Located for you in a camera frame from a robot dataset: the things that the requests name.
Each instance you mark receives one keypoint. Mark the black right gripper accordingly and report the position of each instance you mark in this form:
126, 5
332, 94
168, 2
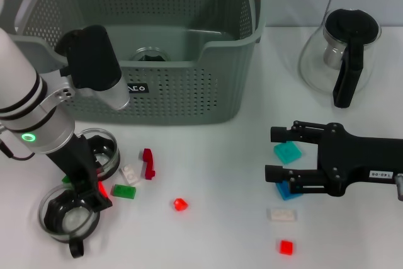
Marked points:
352, 158

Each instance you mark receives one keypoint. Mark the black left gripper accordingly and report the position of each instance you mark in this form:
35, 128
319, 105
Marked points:
78, 162

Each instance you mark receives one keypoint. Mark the green toy brick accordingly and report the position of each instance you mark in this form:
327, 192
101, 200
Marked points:
66, 179
124, 191

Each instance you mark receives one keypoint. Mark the grey perforated storage bin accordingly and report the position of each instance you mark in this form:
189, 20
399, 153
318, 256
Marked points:
176, 99

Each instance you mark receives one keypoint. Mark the long red toy brick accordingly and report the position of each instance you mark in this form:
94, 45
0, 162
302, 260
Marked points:
103, 188

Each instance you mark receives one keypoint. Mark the teal square toy plate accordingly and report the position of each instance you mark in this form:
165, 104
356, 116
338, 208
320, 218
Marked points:
288, 154

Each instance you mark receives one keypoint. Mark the white toy brick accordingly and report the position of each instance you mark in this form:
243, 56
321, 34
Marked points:
129, 175
281, 215

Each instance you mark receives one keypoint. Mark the blue square toy plate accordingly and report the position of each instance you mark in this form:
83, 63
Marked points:
283, 191

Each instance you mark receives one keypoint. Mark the dark red curved toy piece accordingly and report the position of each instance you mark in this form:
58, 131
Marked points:
148, 162

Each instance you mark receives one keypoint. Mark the red sloped toy brick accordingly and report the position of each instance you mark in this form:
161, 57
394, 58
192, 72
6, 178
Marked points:
180, 205

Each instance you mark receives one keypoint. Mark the red square toy brick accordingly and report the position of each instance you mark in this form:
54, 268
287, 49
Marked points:
286, 247

